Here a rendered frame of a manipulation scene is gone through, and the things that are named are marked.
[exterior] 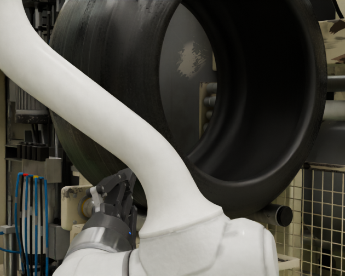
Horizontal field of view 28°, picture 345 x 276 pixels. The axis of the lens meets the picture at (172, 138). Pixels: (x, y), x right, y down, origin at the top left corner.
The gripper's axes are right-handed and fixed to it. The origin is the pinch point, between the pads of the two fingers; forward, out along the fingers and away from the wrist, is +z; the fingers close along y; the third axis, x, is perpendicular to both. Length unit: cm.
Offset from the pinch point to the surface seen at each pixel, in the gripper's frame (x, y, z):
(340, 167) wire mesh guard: 32, 33, 44
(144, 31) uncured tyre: 9.1, -18.0, 18.5
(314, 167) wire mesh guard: 26, 34, 49
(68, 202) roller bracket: -26.2, 14.3, 32.2
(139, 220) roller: -7.5, 16.7, 17.8
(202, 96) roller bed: 2, 19, 83
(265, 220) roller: 13.5, 32.5, 30.5
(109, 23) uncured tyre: 3.7, -21.5, 19.1
